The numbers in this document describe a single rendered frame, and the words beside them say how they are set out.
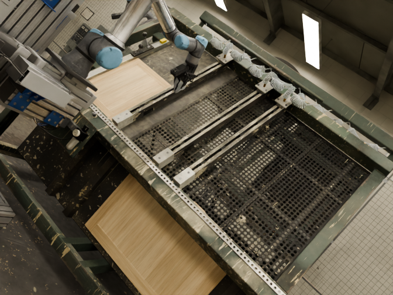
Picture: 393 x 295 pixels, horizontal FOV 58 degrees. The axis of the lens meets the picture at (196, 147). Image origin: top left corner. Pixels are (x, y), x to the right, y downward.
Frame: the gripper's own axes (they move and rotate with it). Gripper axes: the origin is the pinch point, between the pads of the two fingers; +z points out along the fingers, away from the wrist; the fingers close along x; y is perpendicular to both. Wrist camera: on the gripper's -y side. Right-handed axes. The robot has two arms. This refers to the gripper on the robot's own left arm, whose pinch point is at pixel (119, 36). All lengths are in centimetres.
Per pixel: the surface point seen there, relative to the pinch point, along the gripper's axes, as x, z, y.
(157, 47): 23.3, 6.5, 36.6
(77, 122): -44, 48, -19
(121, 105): -33.4, 35.3, 8.2
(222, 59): -7, -9, 79
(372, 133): -74, -9, 192
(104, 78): -5.8, 31.2, -2.0
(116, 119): -52, 36, 2
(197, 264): -133, 76, 53
